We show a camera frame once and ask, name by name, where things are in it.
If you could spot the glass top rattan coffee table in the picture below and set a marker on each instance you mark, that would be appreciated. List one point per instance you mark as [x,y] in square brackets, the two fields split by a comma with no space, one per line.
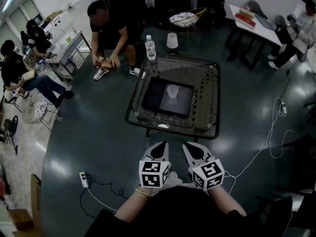
[205,88]

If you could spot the grey chair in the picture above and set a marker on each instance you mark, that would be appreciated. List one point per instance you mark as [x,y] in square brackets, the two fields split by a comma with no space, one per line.
[281,21]
[254,6]

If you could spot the white cabinet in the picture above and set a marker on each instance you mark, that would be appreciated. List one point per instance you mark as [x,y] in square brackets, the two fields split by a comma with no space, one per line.
[59,21]

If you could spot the person's left forearm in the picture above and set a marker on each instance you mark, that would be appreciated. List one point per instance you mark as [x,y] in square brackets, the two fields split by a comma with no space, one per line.
[133,206]

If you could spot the tan box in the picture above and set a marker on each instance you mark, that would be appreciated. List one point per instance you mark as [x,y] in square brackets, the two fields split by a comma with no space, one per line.
[247,12]

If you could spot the white bucket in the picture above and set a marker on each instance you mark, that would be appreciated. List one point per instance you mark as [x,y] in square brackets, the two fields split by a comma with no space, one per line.
[172,40]

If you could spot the black tray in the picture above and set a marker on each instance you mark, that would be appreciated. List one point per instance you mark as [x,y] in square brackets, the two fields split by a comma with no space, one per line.
[184,102]

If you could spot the cardboard box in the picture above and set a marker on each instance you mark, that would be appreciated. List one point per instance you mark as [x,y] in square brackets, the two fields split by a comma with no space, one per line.
[21,218]

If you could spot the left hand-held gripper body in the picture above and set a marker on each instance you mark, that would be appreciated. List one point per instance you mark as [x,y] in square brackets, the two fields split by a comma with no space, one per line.
[153,174]

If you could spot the person's black shirt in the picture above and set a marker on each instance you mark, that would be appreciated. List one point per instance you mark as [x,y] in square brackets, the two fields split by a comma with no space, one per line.
[177,216]

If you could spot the person's left white shoe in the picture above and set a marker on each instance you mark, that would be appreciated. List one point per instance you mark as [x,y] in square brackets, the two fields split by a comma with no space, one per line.
[174,179]

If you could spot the wooden board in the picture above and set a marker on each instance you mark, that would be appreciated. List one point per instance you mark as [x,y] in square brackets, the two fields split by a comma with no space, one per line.
[35,201]

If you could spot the gold chair with patterned cushion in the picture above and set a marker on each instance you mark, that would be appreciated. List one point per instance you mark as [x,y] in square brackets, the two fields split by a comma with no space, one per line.
[184,17]

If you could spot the black flat box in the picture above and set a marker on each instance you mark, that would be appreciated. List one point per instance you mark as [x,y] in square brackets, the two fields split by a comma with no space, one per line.
[153,92]

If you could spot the white table with black legs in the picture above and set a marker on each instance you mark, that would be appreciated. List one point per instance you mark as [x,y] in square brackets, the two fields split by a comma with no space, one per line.
[261,31]

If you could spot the white power strip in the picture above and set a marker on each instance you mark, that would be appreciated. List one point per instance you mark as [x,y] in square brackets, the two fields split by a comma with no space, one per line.
[84,180]
[284,107]

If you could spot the clear plastic cup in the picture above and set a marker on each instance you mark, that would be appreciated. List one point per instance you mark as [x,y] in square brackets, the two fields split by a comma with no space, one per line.
[172,91]

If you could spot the white metal table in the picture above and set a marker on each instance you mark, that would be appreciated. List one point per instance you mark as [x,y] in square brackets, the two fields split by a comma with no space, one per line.
[71,46]

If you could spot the black cabinet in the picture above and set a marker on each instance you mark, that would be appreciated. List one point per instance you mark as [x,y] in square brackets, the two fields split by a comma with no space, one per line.
[172,1]
[133,4]

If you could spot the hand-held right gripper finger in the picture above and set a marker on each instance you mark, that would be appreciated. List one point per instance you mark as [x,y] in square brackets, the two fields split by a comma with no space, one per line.
[207,155]
[190,159]

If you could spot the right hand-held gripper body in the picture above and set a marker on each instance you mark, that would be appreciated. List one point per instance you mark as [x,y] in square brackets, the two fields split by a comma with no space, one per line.
[208,175]

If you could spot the black chair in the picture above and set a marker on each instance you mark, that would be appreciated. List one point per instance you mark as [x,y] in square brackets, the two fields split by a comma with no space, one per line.
[279,211]

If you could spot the clear water bottle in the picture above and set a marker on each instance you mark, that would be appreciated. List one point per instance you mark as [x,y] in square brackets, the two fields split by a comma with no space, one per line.
[150,49]

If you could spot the person's right forearm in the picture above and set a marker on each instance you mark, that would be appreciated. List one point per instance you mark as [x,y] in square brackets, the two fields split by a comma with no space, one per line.
[224,201]

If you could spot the dark red book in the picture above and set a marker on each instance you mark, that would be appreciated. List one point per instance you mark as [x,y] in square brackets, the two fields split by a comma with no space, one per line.
[106,64]

